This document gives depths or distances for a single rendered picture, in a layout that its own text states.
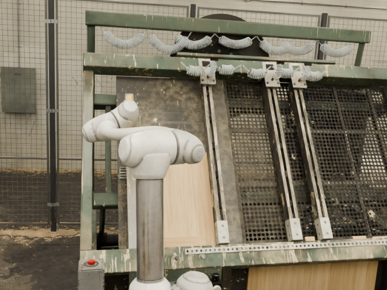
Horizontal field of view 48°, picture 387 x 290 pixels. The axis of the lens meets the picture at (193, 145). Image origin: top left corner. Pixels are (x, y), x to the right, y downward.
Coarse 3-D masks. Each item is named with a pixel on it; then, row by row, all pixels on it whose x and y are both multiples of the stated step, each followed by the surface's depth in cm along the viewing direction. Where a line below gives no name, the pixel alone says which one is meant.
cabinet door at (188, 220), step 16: (176, 176) 258; (192, 176) 260; (208, 176) 261; (176, 192) 253; (192, 192) 255; (208, 192) 257; (176, 208) 249; (192, 208) 251; (208, 208) 253; (176, 224) 246; (192, 224) 248; (208, 224) 249; (176, 240) 242; (192, 240) 244; (208, 240) 245
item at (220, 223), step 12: (204, 60) 284; (216, 60) 270; (204, 84) 278; (204, 96) 277; (204, 108) 275; (204, 120) 274; (204, 132) 274; (216, 132) 268; (216, 144) 265; (216, 156) 262; (216, 168) 262; (216, 180) 259; (216, 192) 252; (216, 204) 249; (216, 216) 247; (216, 228) 246; (216, 240) 246; (228, 240) 242
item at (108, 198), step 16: (96, 96) 274; (112, 96) 276; (240, 112) 298; (256, 112) 300; (368, 112) 314; (384, 112) 317; (240, 192) 267; (256, 192) 269; (272, 192) 272; (304, 192) 276; (96, 208) 251; (112, 208) 253
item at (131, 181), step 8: (128, 168) 251; (128, 176) 249; (128, 184) 247; (128, 192) 245; (128, 200) 243; (128, 208) 241; (128, 216) 240; (128, 224) 238; (128, 232) 236; (128, 240) 234; (128, 248) 233
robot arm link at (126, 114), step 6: (126, 102) 208; (132, 102) 209; (120, 108) 207; (126, 108) 206; (132, 108) 207; (138, 108) 210; (114, 114) 209; (120, 114) 208; (126, 114) 207; (132, 114) 208; (138, 114) 212; (120, 120) 209; (126, 120) 210; (132, 120) 211; (120, 126) 210; (126, 126) 213; (132, 126) 219
